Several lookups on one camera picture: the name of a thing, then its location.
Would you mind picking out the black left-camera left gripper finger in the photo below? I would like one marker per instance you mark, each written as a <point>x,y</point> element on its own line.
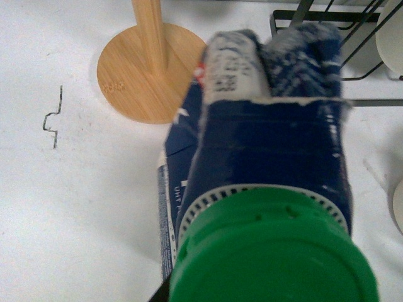
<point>159,292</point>

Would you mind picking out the blue milk carton green cap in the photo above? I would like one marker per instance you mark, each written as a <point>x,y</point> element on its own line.
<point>254,198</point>

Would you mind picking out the cream mug with black handle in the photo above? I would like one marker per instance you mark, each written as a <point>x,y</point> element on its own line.
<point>397,206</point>

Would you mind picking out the cream mug hanging right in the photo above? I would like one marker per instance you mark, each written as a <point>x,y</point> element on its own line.
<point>389,36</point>

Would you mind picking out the black wire mug rack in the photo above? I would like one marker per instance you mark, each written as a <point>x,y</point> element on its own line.
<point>365,69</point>

